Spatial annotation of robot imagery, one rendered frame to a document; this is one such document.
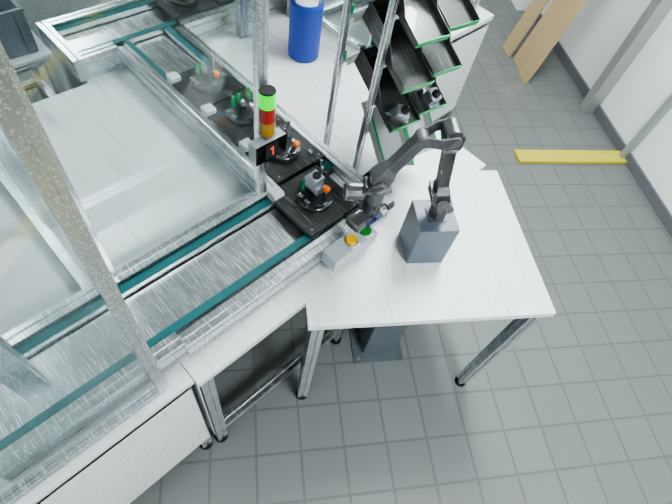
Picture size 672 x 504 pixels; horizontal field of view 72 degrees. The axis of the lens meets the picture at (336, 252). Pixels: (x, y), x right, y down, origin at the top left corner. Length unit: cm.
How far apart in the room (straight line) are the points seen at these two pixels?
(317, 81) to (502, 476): 206
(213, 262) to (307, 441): 106
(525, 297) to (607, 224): 190
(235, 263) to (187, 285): 17
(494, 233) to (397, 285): 50
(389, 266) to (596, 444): 155
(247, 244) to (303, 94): 92
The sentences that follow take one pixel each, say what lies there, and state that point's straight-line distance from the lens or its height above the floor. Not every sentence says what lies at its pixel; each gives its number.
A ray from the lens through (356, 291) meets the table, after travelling 163.
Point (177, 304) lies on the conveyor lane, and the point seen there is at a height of 92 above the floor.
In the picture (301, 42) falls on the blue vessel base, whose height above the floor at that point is 97.
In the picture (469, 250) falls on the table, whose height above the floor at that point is 86.
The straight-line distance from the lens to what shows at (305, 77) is 240.
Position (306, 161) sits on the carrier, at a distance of 182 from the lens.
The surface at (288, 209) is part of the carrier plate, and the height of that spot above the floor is 97.
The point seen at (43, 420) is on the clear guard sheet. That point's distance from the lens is 126.
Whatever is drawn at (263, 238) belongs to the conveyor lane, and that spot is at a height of 92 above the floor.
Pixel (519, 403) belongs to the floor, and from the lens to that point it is 267.
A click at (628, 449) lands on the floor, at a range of 291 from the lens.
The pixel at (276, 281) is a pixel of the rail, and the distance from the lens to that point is 150.
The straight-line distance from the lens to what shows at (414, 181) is 200.
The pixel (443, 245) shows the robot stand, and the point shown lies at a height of 97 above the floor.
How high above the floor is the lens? 226
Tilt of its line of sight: 55 degrees down
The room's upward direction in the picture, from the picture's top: 13 degrees clockwise
